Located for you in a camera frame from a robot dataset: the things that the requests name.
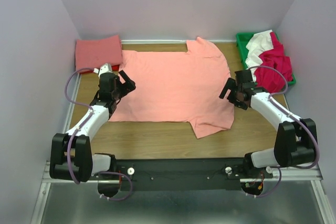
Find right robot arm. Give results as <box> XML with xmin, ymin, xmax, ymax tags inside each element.
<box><xmin>219</xmin><ymin>69</ymin><xmax>320</xmax><ymax>178</ymax></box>

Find salmon pink t-shirt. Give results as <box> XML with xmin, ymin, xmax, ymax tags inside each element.
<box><xmin>110</xmin><ymin>37</ymin><xmax>234</xmax><ymax>138</ymax></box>

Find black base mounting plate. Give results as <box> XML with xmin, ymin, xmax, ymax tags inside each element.
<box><xmin>88</xmin><ymin>157</ymin><xmax>274</xmax><ymax>198</ymax></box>

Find white t-shirt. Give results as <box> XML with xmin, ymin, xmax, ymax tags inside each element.
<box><xmin>245</xmin><ymin>30</ymin><xmax>274</xmax><ymax>68</ymax></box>

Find folded coral t-shirt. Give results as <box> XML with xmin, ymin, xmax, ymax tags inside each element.
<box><xmin>75</xmin><ymin>35</ymin><xmax>123</xmax><ymax>71</ymax></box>

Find green plastic bin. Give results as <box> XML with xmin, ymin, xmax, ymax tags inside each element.
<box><xmin>236</xmin><ymin>33</ymin><xmax>296</xmax><ymax>86</ymax></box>

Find magenta t-shirt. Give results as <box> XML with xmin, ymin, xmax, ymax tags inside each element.
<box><xmin>254</xmin><ymin>32</ymin><xmax>293</xmax><ymax>93</ymax></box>

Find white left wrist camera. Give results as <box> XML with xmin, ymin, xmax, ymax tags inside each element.
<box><xmin>93</xmin><ymin>63</ymin><xmax>113</xmax><ymax>77</ymax></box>

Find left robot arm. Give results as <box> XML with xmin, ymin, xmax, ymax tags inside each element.
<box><xmin>49</xmin><ymin>69</ymin><xmax>136</xmax><ymax>184</ymax></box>

